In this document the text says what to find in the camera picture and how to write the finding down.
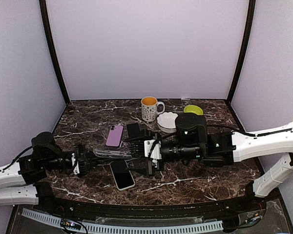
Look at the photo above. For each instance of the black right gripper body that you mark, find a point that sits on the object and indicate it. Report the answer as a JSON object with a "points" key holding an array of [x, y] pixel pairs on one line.
{"points": [[152, 171]]}

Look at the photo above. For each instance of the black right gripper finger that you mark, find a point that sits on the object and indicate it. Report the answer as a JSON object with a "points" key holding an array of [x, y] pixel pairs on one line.
{"points": [[141, 169], [142, 135]]}

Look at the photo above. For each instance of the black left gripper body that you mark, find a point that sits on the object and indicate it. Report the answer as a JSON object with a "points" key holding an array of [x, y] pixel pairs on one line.
{"points": [[79, 149]]}

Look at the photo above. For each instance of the clear magsafe phone case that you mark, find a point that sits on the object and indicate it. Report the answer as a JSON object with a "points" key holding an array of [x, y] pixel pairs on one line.
{"points": [[112, 154]]}

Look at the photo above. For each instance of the black phone dark case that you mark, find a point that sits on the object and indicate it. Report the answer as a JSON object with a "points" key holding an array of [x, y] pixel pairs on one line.
{"points": [[114, 136]]}

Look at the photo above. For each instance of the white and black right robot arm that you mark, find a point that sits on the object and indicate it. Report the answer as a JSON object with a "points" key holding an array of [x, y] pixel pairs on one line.
{"points": [[191, 141]]}

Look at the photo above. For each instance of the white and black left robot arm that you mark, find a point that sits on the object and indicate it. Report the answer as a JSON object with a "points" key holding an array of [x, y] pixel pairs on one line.
{"points": [[21, 181]]}

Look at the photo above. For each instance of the black phone white case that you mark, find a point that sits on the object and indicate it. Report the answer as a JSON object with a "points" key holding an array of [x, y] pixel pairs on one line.
{"points": [[122, 175]]}

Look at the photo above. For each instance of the white scalloped ceramic dish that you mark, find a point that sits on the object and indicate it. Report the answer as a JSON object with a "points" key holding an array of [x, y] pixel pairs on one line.
{"points": [[166, 122]]}

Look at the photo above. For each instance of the white spotted mug orange inside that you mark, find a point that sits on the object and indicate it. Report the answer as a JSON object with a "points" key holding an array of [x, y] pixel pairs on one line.
{"points": [[151, 108]]}

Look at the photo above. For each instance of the lime green bowl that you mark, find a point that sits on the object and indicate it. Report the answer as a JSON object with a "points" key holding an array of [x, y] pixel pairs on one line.
{"points": [[193, 109]]}

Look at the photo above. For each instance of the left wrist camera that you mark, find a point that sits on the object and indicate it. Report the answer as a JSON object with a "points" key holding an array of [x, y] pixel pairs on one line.
{"points": [[75, 166]]}

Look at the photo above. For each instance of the white slotted cable duct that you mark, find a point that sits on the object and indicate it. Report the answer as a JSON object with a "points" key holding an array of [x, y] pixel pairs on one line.
{"points": [[93, 228]]}

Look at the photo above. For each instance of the black left frame post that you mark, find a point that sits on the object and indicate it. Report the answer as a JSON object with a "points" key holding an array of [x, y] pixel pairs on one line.
{"points": [[52, 50]]}

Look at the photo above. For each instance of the black frame post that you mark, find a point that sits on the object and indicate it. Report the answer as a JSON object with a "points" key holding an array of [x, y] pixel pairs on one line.
{"points": [[243, 51], [52, 50]]}

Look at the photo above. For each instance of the black right frame post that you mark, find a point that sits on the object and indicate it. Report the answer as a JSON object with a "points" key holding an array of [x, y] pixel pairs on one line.
{"points": [[243, 51]]}

